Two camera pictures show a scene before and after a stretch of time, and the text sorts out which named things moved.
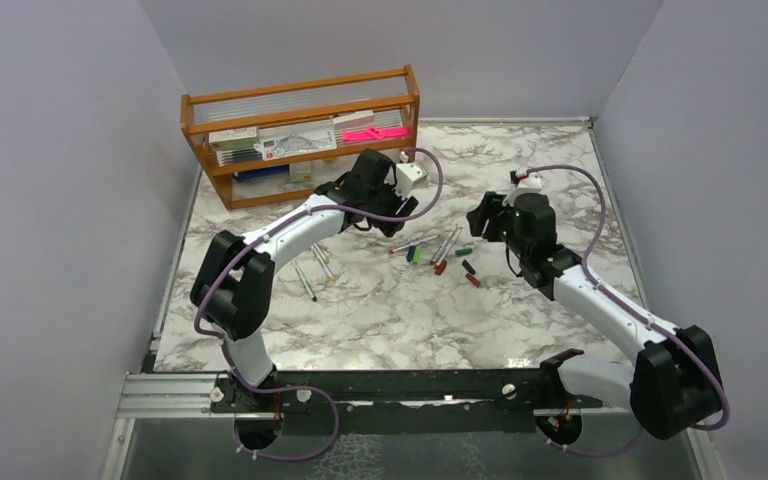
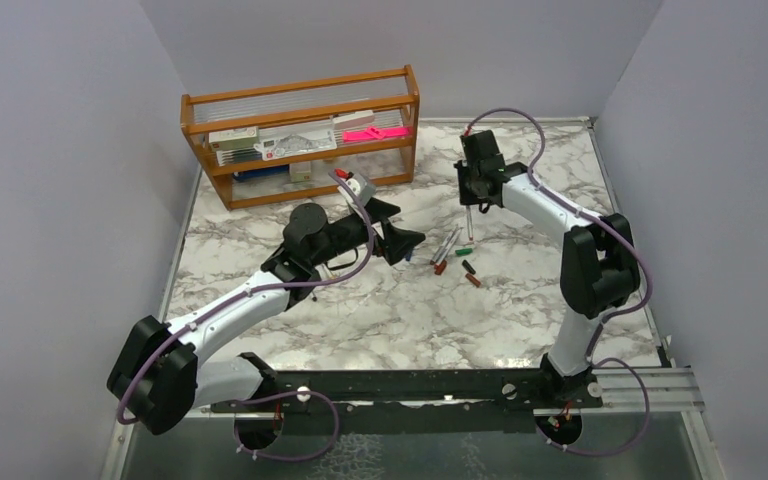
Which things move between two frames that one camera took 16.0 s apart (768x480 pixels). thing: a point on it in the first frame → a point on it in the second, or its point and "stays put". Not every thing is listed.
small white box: [300, 171] stays put
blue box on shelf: [261, 171] stays put
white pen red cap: [441, 265] stays put
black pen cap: [468, 267] stays put
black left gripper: [400, 207] → [396, 242]
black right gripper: [490, 209] → [466, 198]
